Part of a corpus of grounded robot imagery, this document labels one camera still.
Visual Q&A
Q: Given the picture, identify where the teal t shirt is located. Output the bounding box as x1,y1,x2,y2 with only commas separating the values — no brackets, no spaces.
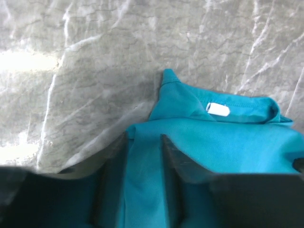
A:
118,69,304,228

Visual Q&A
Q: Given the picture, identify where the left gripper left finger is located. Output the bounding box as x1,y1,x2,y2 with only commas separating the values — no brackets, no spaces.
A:
0,133,127,228

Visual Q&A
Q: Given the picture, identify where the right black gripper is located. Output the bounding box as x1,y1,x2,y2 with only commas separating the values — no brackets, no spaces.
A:
292,157,304,173

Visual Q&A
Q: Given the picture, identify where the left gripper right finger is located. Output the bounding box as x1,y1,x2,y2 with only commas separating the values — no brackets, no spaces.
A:
161,135,304,228

